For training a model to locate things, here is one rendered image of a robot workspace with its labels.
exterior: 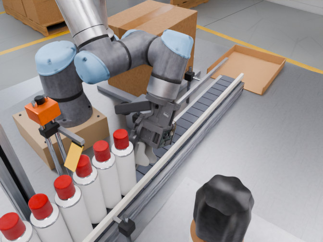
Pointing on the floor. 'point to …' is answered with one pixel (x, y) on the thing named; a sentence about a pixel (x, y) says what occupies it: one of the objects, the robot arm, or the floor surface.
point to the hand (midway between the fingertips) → (132, 164)
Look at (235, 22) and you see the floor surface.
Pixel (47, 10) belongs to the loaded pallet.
